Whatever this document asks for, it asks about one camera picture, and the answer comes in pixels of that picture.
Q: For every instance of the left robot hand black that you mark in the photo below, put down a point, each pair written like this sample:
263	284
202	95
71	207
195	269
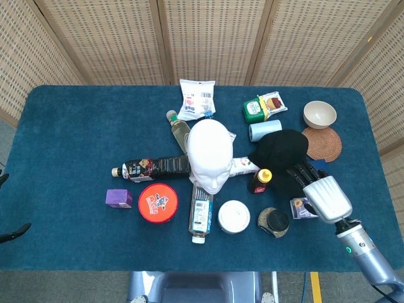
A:
14	233

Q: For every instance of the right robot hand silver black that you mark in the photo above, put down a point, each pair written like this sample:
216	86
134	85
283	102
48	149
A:
328	200

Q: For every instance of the black baseball cap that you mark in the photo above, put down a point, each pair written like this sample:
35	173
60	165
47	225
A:
281	154

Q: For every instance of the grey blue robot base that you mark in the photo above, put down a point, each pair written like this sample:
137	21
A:
192	287

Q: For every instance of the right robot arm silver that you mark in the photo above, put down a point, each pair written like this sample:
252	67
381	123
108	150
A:
366	252

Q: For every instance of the purple white drink carton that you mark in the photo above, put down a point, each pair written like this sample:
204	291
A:
298	208

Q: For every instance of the dark blue long box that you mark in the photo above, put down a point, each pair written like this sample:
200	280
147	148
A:
321	165

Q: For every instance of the brown woven coaster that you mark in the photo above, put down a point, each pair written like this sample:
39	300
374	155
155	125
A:
325	146

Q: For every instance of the dark jar black lid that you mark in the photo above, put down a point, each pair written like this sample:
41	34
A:
274	222

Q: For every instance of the honey bottle yellow cap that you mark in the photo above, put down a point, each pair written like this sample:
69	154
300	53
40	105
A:
260	181

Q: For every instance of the beige bowl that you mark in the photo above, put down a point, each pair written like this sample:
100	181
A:
319	114

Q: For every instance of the light blue mug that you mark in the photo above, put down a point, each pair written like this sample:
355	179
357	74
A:
265	130

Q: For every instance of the white round jar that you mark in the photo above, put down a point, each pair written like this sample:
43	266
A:
234	216

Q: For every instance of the blue table cloth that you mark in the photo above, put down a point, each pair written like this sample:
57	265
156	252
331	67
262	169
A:
69	142

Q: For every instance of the purple small box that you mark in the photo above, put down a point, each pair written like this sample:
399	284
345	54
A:
118	198

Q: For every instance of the yellow red snack packet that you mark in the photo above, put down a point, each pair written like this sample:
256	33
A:
274	102

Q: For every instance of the green box white label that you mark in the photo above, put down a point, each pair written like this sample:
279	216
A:
254	110

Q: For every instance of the white mannequin head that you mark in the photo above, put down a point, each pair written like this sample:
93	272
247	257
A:
210	151

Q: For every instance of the clear water bottle blue label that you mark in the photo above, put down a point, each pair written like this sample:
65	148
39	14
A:
200	214

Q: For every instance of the blue binder clip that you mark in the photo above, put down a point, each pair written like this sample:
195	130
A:
209	114

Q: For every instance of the orange round tin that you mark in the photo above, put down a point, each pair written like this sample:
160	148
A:
158	203

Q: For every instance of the dark tea bottle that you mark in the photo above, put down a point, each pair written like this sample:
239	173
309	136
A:
148	168

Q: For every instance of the clear bottle pale yellow liquid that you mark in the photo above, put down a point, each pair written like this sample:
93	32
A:
180	131

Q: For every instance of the white snack bag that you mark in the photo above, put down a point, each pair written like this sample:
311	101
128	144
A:
195	99

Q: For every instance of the woven folding screen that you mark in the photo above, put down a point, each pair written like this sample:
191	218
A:
110	38

